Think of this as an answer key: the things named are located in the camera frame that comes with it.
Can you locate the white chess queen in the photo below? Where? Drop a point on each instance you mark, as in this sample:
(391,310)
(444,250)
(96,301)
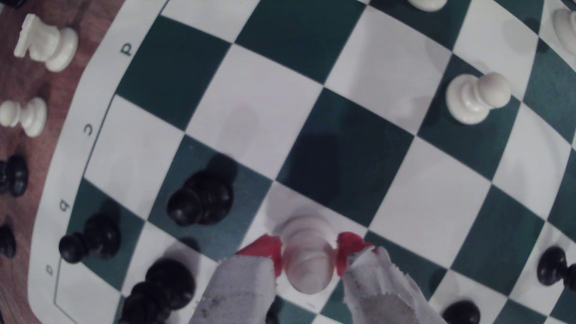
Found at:
(566,26)

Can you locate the green white chess board mat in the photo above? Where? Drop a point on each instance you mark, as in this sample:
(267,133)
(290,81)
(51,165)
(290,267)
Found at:
(387,67)

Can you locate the black pawn b7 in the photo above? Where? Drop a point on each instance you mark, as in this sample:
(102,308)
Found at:
(164,283)

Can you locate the white chess knight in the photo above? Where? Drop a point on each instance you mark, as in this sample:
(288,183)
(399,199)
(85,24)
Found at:
(45,42)

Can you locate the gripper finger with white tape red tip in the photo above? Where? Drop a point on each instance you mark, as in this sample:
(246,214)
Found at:
(382,297)
(238,292)

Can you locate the black chess knight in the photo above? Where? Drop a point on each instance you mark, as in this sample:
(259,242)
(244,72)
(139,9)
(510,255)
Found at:
(17,174)

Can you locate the black chess pawn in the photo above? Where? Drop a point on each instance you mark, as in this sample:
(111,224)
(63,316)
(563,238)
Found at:
(92,238)
(461,313)
(552,265)
(5,240)
(202,198)

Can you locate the white chess pawn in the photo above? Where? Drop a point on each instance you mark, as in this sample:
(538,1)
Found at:
(427,3)
(477,96)
(27,116)
(308,256)

